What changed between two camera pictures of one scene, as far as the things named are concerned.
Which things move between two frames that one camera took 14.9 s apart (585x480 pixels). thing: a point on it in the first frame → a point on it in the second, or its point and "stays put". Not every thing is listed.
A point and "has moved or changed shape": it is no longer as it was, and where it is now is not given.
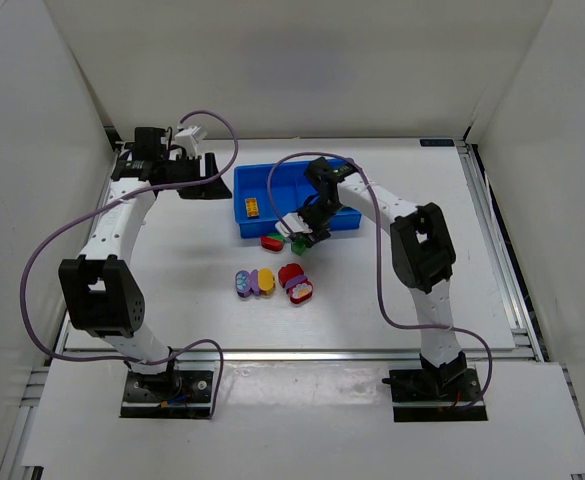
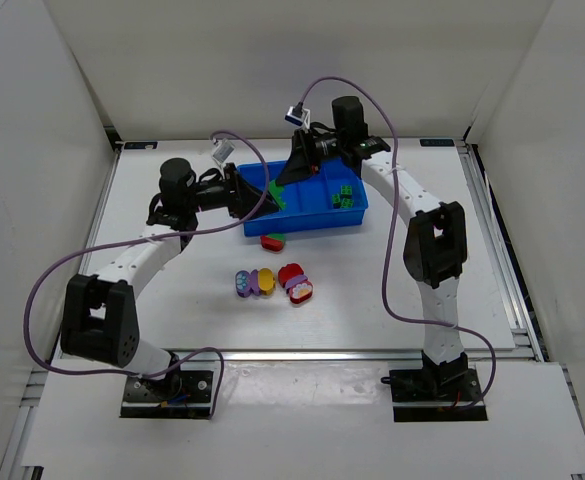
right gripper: (315, 230) → (299, 150)
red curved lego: (289, 271) stays put
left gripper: (208, 167) → (232, 190)
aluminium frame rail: (305, 354) stays put
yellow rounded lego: (266, 281) stays put
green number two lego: (299, 245) has moved or changed shape
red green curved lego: (273, 242) stays put
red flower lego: (301, 292) stays put
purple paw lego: (243, 283) stays put
